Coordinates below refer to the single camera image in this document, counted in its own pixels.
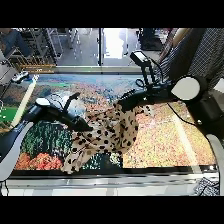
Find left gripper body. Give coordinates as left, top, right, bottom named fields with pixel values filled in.
left=64, top=112, right=95, bottom=133

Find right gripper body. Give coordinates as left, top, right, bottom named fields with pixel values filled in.
left=117, top=88, right=150, bottom=113

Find cream black-dotted garment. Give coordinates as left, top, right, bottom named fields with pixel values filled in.
left=60, top=103, right=155, bottom=175

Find dark checked garment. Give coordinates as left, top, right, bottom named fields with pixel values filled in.
left=194, top=177, right=222, bottom=197
left=159, top=27, right=224, bottom=92

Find person's legs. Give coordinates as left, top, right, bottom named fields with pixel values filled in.
left=0, top=27, right=35, bottom=60

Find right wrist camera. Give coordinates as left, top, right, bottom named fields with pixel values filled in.
left=129, top=50, right=156, bottom=88

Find black cable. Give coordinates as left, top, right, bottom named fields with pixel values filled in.
left=166, top=102, right=203, bottom=128

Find silver frame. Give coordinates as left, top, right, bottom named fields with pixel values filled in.
left=0, top=164, right=224, bottom=197

